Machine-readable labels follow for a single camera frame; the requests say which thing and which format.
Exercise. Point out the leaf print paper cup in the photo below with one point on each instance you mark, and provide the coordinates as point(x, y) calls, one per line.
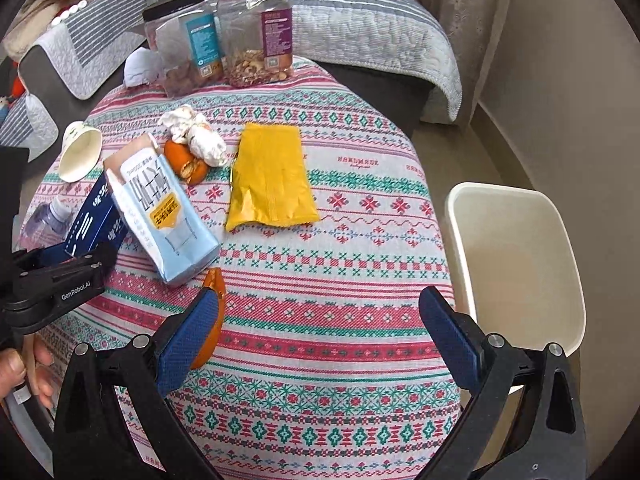
point(80, 152)

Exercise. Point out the white crumpled cloth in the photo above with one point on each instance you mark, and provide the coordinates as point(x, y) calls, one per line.
point(142, 67)

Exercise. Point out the beige cloth bag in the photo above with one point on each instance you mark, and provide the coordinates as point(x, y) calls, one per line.
point(45, 5)

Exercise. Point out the white plastic bin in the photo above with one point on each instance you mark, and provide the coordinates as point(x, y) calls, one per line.
point(515, 265)

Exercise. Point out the orange soft toy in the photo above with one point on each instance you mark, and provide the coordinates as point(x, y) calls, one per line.
point(18, 85)

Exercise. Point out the dark blue carton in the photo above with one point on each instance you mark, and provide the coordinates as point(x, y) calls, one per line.
point(95, 220)

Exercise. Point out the yellow snack packet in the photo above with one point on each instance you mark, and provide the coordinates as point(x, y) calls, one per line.
point(270, 180)

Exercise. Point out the grey quilted sofa cover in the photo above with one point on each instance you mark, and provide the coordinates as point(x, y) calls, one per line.
point(370, 25)
point(95, 30)
point(25, 127)

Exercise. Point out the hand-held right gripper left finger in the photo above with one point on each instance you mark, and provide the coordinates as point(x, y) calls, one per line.
point(180, 350)

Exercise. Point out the clear jar with teal label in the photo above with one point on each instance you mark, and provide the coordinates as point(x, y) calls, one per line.
point(182, 45)

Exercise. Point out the beige curtain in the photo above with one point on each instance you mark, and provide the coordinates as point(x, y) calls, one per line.
point(475, 20)

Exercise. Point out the light blue milk carton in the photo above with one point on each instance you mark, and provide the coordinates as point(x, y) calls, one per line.
point(160, 215)

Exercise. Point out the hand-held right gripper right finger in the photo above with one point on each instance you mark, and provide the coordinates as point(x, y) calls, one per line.
point(450, 340)

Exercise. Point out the person's left hand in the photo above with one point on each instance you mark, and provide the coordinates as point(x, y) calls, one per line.
point(12, 370)

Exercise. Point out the patterned red green tablecloth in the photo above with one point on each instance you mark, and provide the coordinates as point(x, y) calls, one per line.
point(325, 285)

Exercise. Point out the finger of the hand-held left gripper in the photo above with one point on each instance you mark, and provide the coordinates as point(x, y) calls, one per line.
point(45, 256)
point(65, 285)

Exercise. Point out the clear plastic bottle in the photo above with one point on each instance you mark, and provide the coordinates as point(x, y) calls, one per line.
point(45, 219)

